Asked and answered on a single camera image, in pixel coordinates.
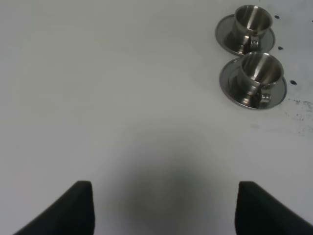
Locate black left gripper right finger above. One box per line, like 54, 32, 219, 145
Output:
235, 181, 313, 235

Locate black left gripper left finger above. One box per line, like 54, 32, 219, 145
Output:
16, 181, 94, 235

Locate near stainless steel saucer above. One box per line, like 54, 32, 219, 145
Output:
220, 58, 288, 110

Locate stainless steel saucer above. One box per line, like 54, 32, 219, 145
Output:
215, 14, 275, 56
220, 58, 288, 110

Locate near stainless steel teacup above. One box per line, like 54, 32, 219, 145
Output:
237, 52, 284, 103

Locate stainless steel teacup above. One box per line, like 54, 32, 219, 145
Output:
237, 52, 284, 103
231, 5, 272, 51

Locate far stainless steel saucer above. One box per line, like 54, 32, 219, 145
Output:
215, 14, 275, 56

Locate far stainless steel teacup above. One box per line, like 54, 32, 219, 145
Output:
231, 5, 272, 51

